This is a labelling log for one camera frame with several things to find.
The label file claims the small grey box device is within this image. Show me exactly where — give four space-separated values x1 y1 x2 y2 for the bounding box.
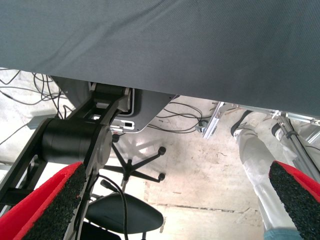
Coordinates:
26 115 50 130

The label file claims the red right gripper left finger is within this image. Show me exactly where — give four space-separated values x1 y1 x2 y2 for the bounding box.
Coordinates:
0 161 88 240

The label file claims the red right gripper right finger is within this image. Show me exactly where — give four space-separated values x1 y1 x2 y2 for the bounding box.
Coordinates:
268 160 320 240

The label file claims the aluminium table edge rail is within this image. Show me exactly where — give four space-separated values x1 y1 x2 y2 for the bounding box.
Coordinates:
234 103 320 126

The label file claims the grey metal stand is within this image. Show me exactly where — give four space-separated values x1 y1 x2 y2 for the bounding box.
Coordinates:
273 109 320 176

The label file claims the aluminium profile table leg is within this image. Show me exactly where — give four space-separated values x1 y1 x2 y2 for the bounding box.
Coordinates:
201 99 227 140

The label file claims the small grey caster wheel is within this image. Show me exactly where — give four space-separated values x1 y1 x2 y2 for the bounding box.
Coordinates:
195 119 209 133

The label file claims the dark grey table cloth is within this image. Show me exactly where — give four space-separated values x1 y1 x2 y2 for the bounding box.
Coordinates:
0 0 320 120

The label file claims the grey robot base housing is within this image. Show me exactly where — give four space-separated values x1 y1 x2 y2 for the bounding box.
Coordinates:
51 74 180 133

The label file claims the thin black right camera cable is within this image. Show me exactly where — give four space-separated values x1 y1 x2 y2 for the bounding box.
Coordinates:
98 173 131 240

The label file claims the black office chair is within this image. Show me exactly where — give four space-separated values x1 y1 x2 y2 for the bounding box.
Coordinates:
84 133 167 240

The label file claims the black floor cable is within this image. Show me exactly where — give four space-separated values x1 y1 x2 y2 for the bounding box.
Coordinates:
32 71 75 119
149 99 213 131
0 67 22 85

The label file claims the teal shoe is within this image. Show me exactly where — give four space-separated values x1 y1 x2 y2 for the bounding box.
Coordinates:
264 226 306 240

